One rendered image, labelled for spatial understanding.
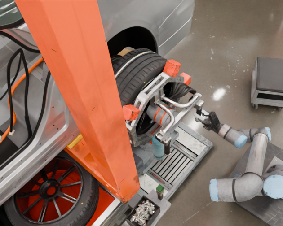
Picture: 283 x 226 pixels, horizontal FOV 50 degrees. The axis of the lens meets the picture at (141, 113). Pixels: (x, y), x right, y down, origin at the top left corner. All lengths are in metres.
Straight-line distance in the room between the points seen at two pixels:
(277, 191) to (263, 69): 1.31
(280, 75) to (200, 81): 0.80
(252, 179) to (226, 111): 1.56
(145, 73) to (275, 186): 1.10
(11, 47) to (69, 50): 1.61
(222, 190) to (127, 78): 0.83
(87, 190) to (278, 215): 1.37
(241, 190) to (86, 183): 1.14
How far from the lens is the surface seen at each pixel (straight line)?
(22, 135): 2.28
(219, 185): 1.66
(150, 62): 1.93
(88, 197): 2.25
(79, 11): 0.88
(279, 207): 2.51
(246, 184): 1.64
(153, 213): 2.13
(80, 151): 2.20
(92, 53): 0.98
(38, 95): 2.12
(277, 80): 3.04
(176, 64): 1.92
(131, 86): 1.82
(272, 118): 3.20
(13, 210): 2.41
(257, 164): 1.79
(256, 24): 4.06
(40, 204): 2.60
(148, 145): 2.64
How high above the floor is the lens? 2.58
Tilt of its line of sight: 57 degrees down
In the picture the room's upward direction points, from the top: 8 degrees counter-clockwise
